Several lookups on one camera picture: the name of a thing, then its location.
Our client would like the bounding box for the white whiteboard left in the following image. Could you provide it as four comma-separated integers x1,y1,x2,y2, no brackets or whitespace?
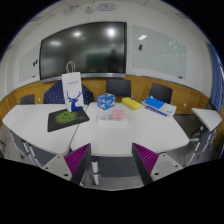
19,44,40,83

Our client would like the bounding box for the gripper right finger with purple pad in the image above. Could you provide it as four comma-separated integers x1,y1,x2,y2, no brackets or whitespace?
132,143,182,185

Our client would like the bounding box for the blue curtain right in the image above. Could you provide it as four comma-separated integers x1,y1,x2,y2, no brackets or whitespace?
207,44,223,110

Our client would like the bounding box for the white flat box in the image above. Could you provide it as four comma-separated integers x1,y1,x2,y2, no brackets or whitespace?
97,114,128,126

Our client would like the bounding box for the pink sticky note pad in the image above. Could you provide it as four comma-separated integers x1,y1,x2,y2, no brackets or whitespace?
112,110,125,119

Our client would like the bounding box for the black chair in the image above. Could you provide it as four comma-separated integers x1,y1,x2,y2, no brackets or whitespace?
149,83,173,104
106,79,131,97

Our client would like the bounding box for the blue dotted cushion chair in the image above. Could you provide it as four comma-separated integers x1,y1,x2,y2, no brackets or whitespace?
43,81,94,105

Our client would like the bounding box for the white side table right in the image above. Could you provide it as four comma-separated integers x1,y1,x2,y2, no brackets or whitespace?
192,108,222,131

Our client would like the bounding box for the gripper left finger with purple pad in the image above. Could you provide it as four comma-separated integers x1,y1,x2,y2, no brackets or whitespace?
42,143,91,186

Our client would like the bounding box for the black mouse pad green logo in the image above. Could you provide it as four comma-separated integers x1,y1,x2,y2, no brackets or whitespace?
47,109,90,132

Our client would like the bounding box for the blue tissue box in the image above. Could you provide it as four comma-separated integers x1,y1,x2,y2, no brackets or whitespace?
97,93,115,110

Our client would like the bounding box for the grey chair left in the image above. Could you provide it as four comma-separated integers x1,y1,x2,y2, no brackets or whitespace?
20,94,35,105

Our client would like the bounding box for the large black wall screen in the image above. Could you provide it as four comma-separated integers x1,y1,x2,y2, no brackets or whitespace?
39,21,127,81

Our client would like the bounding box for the yellow flat box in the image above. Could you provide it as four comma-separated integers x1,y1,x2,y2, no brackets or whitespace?
122,97,140,109

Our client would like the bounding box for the white glass whiteboard right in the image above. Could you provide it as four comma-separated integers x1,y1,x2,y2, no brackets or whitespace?
132,25,187,79

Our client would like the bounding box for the black chair right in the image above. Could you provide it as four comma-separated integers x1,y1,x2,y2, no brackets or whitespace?
149,83,173,104

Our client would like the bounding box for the white paper bag blue deer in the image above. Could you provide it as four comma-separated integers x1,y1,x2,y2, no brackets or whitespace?
62,61,84,112

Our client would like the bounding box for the black chair middle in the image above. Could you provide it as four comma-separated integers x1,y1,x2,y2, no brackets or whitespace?
106,79,131,97

